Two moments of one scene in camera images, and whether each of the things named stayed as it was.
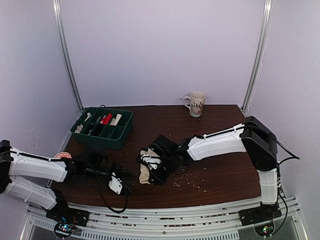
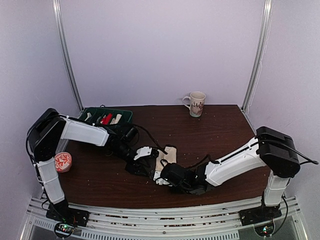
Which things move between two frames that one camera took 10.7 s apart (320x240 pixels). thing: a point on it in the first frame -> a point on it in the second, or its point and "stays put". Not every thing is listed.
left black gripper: (122, 172) -> (133, 168)
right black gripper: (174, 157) -> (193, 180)
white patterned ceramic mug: (197, 99) stays put
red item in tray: (105, 120) stays put
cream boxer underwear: (115, 121) stays put
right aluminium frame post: (267, 17) stays put
